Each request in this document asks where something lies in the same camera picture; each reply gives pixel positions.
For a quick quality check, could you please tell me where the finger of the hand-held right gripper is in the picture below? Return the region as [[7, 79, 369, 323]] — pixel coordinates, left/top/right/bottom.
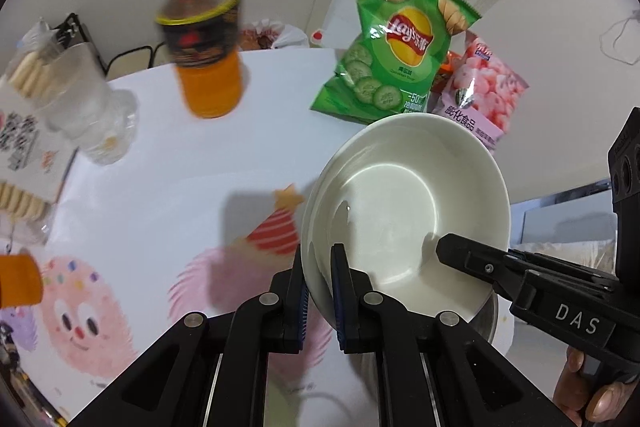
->
[[436, 233, 527, 304], [507, 249, 617, 294]]

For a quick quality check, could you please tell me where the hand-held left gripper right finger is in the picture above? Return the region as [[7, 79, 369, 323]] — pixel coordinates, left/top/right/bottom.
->
[[331, 243, 576, 427]]

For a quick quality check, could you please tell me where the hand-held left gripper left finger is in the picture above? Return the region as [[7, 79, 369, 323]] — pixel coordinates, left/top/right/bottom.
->
[[65, 243, 308, 427]]

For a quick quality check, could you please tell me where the white bowl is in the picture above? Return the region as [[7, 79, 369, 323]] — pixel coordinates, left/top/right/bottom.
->
[[300, 113, 511, 330]]

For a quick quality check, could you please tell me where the person's right hand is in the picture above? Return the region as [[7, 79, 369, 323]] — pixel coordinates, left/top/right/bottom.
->
[[552, 347, 640, 427]]

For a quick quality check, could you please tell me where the light grey furniture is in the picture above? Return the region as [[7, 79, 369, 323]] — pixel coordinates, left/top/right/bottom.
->
[[510, 179, 618, 273]]

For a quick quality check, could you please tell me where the pink snack bag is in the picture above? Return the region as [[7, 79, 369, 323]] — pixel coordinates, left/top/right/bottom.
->
[[431, 31, 530, 152]]

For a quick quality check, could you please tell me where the orange red packet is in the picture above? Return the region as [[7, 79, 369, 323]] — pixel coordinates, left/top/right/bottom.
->
[[430, 51, 466, 95]]

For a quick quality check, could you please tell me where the green chips bag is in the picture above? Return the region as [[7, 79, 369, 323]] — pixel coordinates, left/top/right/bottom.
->
[[309, 0, 482, 125]]

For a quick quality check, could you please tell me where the orange juice bottle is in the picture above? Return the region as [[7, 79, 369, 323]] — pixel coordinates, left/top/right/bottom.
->
[[154, 0, 248, 120], [0, 252, 45, 309]]

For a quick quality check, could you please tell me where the red white plastic bag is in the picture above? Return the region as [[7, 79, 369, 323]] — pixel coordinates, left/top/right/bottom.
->
[[239, 21, 310, 50]]

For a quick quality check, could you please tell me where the clear plastic jar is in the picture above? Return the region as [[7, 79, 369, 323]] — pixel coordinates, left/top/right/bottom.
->
[[37, 42, 141, 166]]

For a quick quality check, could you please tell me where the black chair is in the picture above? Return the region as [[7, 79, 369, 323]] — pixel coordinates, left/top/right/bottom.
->
[[102, 43, 173, 82]]

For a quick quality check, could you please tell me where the biscuit pack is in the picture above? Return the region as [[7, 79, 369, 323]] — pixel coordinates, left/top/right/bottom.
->
[[0, 22, 81, 243]]

